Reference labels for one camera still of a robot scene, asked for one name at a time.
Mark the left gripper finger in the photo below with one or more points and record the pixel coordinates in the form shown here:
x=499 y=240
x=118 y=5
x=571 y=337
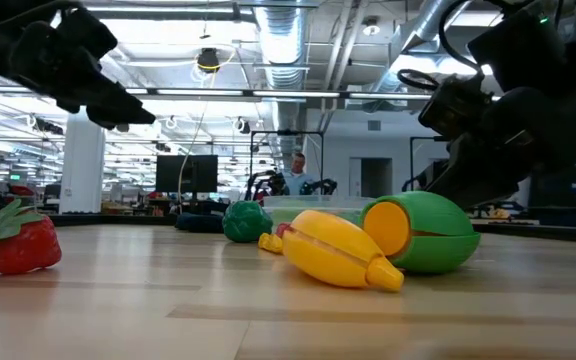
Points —
x=108 y=125
x=103 y=97

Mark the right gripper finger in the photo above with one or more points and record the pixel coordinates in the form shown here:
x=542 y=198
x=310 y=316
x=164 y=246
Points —
x=473 y=180

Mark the green toy mango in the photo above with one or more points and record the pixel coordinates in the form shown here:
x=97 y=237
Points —
x=433 y=250

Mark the red toy strawberry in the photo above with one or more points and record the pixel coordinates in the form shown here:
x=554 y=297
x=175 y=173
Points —
x=23 y=247

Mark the dark green toy pepper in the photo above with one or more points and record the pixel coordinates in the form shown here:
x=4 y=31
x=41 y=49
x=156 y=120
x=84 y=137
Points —
x=246 y=222

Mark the pink crinkled ball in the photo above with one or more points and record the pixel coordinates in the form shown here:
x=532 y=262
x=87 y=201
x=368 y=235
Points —
x=282 y=230

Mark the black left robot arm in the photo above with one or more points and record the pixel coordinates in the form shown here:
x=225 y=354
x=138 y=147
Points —
x=8 y=7

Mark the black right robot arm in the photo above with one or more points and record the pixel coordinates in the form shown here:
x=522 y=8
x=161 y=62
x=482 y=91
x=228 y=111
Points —
x=518 y=50

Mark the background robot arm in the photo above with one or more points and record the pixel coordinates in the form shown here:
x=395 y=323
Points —
x=323 y=186
x=268 y=182

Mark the clear plastic tupperware container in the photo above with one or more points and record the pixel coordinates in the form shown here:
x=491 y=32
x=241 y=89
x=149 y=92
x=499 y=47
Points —
x=318 y=205

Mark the white pillar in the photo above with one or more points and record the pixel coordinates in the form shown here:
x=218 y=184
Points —
x=82 y=165

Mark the black background cabinet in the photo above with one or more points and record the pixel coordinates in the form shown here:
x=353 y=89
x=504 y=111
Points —
x=565 y=195

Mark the black background monitor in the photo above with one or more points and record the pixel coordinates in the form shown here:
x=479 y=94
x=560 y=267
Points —
x=186 y=173

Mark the dark navy folded cloth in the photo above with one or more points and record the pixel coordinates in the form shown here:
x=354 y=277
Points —
x=198 y=223

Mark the yellow toy banana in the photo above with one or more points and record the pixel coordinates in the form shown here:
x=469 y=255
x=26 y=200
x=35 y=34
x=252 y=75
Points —
x=328 y=250

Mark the person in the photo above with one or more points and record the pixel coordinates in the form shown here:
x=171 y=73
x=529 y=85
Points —
x=296 y=177

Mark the overhead light bar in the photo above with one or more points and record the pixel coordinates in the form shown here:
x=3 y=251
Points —
x=293 y=93

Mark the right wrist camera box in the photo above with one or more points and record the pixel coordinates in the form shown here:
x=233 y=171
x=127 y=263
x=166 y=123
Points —
x=450 y=107

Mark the black aluminium table frame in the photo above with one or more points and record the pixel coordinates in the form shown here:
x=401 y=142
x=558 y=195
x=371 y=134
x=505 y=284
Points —
x=113 y=219

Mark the black ceiling camera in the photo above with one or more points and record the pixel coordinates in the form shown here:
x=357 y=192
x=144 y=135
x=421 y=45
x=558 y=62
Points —
x=208 y=59

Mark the silver ceiling duct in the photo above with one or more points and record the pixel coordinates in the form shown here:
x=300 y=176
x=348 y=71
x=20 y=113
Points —
x=283 y=45

